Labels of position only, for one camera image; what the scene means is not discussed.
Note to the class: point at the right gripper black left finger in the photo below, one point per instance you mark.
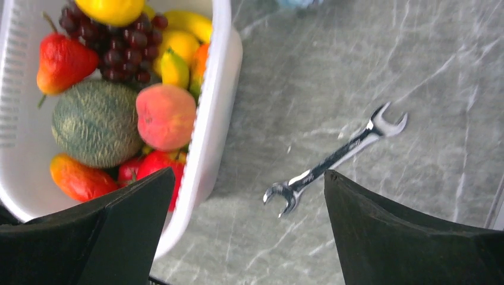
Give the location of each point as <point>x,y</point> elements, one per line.
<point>108,240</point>

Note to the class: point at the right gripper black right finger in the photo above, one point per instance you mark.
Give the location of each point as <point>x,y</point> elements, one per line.
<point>380,241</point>

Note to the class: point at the pink fake peach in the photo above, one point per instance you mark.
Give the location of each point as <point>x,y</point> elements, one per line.
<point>166,115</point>

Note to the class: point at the red fake strawberry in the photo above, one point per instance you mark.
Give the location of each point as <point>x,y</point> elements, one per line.
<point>63,62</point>

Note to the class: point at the dark purple fake grapes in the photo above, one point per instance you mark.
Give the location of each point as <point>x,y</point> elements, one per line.
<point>125,53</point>

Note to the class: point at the yellow fake lemon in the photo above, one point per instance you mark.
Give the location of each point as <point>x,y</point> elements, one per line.
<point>117,13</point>

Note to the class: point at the orange red fake mango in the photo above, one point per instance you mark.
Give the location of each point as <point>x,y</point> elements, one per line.
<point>80,182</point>

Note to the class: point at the red fake apple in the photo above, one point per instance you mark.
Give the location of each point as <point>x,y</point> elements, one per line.
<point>139,167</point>

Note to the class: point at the green fake cantaloupe melon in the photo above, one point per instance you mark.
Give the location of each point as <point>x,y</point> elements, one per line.
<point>95,122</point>

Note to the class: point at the yellow green fake mango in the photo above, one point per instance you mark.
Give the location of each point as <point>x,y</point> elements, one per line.
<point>197,70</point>

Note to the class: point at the yellow fake banana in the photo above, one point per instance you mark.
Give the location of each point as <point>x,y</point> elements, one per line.
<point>191,22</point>

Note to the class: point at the silver open-end wrench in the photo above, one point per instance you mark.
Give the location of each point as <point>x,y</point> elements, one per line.
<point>377,128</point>

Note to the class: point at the white plastic basket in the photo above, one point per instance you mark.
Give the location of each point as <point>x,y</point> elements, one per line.
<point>27,144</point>

